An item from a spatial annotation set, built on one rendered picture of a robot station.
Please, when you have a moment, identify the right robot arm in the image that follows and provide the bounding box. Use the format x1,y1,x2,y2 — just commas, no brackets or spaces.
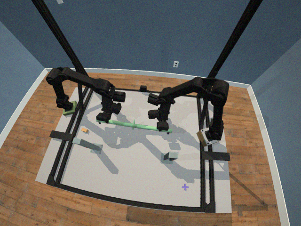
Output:
46,67,126,114

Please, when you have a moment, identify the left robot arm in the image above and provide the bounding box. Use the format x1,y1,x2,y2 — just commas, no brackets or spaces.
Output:
147,77,229,142

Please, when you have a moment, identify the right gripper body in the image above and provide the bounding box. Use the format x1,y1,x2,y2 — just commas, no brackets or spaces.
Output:
96,101,113,122

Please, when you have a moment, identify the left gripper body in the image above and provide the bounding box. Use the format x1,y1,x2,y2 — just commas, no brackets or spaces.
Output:
157,108,170,131

